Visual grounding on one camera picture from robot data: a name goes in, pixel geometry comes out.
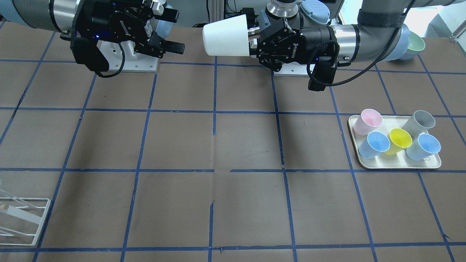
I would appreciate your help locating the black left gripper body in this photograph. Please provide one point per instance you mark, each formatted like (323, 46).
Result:
(310, 40)

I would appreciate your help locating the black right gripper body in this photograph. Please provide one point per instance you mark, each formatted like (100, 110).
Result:
(109, 22)

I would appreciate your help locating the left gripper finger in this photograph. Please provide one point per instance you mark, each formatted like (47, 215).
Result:
(253, 26)
(253, 48)

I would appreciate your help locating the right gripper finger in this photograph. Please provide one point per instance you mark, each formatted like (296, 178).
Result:
(158, 46)
(160, 10)

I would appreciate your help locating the white ikea cup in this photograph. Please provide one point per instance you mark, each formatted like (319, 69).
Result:
(227, 37)

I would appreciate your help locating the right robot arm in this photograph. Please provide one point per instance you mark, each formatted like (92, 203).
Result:
(51, 15)

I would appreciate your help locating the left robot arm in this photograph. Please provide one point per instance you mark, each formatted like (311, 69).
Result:
(372, 38)

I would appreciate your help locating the pink cup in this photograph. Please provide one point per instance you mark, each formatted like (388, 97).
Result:
(367, 122)

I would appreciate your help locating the blue cup front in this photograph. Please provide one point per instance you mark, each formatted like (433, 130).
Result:
(375, 144)

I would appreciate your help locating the yellow cup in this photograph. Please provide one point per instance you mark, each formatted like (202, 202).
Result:
(399, 140)

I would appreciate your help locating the grey cup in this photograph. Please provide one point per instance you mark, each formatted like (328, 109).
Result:
(420, 122)

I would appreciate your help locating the light blue cup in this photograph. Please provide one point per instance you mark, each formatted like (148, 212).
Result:
(423, 146)

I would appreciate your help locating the green bowl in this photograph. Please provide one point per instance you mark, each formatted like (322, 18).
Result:
(416, 44)

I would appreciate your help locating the beige tray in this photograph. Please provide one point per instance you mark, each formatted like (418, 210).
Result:
(397, 161)

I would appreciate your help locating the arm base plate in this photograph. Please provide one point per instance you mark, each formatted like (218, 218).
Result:
(292, 70)
(134, 62)

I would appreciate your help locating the white wire cup rack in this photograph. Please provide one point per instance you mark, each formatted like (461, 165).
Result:
(22, 219)

